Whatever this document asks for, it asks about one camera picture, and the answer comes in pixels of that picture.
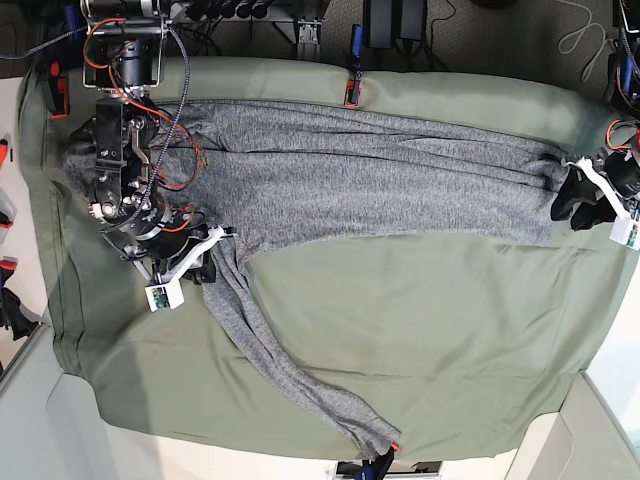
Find red-black clamp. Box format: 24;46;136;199
343;70;362;108
41;61;70;119

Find grey long-sleeve T-shirt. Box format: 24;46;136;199
50;100;568;460

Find bottom orange-black clamp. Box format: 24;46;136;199
354;442;399;480

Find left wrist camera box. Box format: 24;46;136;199
609;216;639;251

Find blue clamp handle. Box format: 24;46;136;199
349;24;364;71

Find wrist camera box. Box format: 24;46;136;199
609;216;639;251
145;280;185;312

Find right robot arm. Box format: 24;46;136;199
80;1;216;286

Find black power adapters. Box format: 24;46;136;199
363;0;428;49

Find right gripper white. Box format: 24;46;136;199
149;226;237;285

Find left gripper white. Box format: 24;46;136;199
550;155;633;231

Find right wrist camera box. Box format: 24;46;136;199
145;280;185;312

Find top red-black clamp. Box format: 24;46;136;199
343;70;362;108

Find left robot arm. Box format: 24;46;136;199
550;1;639;249

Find left red-black clamp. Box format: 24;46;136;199
41;61;70;119

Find aluminium frame bracket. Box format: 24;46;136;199
295;19;321;47

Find green table cloth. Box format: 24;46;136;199
18;57;638;461

